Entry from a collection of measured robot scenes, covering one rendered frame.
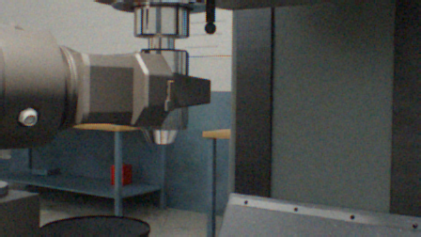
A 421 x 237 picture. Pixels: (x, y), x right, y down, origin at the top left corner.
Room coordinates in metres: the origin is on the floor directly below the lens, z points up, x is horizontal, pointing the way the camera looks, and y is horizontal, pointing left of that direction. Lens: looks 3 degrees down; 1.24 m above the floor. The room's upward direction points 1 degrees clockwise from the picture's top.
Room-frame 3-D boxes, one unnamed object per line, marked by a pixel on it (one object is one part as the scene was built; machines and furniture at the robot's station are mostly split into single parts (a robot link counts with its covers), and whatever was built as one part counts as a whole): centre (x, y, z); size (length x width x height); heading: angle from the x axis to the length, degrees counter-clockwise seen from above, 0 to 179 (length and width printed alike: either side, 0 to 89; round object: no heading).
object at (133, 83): (0.43, 0.11, 1.23); 0.13 x 0.12 x 0.10; 40
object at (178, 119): (0.49, 0.04, 1.23); 0.05 x 0.05 x 0.06
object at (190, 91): (0.47, 0.02, 1.23); 0.06 x 0.02 x 0.03; 130
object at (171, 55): (0.49, 0.04, 1.26); 0.05 x 0.05 x 0.01
